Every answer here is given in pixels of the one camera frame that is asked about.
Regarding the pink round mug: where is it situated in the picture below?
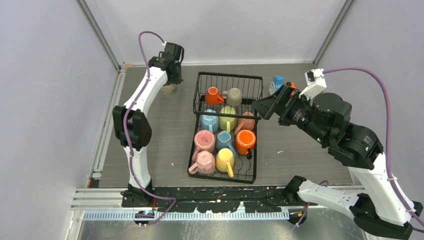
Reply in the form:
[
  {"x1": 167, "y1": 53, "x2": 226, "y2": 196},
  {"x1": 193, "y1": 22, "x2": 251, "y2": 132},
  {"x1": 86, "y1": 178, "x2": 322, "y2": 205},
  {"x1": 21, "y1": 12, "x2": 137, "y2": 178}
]
[{"x1": 191, "y1": 130, "x2": 216, "y2": 162}]

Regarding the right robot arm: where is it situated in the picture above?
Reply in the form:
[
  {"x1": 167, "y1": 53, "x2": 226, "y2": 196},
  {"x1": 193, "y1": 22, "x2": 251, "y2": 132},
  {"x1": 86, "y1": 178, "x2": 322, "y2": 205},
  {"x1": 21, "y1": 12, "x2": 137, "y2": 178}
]
[{"x1": 252, "y1": 85, "x2": 423, "y2": 240}]

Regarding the salmon pink mug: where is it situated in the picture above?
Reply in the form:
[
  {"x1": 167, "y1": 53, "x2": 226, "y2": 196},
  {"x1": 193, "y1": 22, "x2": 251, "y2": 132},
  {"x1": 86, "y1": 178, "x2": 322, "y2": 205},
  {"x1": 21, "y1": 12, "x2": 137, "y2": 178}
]
[{"x1": 234, "y1": 118, "x2": 256, "y2": 135}]

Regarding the black wire dish rack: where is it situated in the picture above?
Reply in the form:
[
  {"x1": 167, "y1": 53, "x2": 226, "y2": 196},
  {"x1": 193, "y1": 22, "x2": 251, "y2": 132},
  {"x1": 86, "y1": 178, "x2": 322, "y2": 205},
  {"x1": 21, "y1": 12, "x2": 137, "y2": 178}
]
[{"x1": 187, "y1": 71, "x2": 263, "y2": 184}]

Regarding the cream floral tall mug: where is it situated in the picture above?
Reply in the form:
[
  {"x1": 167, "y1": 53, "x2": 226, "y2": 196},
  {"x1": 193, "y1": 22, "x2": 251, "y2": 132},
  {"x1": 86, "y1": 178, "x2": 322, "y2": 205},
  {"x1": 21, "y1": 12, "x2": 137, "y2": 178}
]
[{"x1": 160, "y1": 84, "x2": 178, "y2": 98}]

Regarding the orange mug on shelf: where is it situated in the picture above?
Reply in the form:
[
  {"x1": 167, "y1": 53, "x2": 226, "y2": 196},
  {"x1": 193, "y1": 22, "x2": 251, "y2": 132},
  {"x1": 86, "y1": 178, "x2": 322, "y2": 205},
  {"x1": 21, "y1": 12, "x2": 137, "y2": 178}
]
[{"x1": 205, "y1": 86, "x2": 225, "y2": 105}]

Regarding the light green mug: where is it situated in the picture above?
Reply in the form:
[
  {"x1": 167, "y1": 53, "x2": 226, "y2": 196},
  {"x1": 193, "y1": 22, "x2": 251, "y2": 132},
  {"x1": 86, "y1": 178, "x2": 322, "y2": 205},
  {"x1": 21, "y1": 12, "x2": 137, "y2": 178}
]
[{"x1": 219, "y1": 105, "x2": 237, "y2": 133}]

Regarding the pink faceted mug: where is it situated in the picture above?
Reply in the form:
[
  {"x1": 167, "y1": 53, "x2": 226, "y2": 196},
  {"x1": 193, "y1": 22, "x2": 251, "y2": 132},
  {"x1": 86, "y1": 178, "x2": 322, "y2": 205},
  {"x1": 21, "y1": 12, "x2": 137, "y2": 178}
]
[{"x1": 188, "y1": 150, "x2": 216, "y2": 176}]

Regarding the toy block building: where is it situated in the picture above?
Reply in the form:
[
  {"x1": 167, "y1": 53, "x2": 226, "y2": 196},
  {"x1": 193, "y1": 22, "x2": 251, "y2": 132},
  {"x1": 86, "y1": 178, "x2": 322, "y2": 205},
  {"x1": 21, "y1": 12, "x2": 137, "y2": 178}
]
[{"x1": 268, "y1": 75, "x2": 284, "y2": 95}]

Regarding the blue mug front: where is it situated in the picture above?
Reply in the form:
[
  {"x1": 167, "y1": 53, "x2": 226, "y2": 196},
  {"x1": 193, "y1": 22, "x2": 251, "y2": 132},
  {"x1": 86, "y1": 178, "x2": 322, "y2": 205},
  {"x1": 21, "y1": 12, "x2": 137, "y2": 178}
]
[{"x1": 215, "y1": 130, "x2": 238, "y2": 156}]

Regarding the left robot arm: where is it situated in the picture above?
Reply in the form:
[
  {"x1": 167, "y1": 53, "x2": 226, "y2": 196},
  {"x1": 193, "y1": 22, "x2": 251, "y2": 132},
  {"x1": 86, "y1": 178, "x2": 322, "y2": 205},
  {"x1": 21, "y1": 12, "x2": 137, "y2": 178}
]
[{"x1": 112, "y1": 42, "x2": 185, "y2": 207}]

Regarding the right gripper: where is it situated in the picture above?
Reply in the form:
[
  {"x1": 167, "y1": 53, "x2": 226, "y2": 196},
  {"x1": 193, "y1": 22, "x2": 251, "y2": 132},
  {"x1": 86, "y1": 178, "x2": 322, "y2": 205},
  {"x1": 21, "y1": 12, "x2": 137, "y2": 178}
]
[{"x1": 251, "y1": 82, "x2": 329, "y2": 144}]

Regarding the orange mug front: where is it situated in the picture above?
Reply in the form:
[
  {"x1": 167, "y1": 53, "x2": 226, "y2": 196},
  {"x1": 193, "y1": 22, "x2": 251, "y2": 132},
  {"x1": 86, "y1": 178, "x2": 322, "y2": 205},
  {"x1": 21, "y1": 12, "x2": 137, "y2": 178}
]
[{"x1": 235, "y1": 129, "x2": 257, "y2": 156}]

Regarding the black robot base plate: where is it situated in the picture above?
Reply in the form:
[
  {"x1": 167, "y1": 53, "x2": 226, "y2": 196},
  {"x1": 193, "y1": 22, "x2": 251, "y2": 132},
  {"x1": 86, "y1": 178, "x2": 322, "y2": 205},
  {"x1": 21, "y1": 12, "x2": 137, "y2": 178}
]
[{"x1": 120, "y1": 185, "x2": 319, "y2": 215}]

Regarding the light blue mug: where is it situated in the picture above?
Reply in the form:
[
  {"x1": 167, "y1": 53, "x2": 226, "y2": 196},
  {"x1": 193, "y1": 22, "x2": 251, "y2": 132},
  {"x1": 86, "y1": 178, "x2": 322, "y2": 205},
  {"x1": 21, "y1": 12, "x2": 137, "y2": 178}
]
[{"x1": 200, "y1": 114, "x2": 219, "y2": 133}]

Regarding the yellow mug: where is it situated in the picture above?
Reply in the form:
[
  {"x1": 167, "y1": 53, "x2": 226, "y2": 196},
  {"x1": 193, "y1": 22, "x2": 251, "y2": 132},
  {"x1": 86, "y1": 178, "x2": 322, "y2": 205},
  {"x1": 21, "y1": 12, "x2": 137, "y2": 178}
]
[{"x1": 215, "y1": 148, "x2": 235, "y2": 178}]

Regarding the grey mug on shelf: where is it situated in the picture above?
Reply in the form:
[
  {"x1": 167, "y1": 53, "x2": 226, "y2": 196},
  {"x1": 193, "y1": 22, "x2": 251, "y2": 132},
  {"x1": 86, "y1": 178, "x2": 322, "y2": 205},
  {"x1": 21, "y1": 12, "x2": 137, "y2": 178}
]
[{"x1": 222, "y1": 87, "x2": 243, "y2": 108}]

